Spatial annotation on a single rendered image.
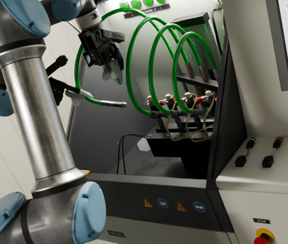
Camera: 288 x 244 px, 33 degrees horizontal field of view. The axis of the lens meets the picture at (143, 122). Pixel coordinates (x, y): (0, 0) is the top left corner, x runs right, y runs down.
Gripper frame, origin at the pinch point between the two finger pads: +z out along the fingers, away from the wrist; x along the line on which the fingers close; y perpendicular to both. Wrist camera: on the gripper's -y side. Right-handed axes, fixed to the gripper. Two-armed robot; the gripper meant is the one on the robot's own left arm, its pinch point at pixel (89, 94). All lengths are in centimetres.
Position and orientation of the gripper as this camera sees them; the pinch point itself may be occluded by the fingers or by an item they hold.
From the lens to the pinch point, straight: 163.3
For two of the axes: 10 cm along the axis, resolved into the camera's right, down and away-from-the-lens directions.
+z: 9.2, 3.3, 2.2
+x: 2.0, 0.9, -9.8
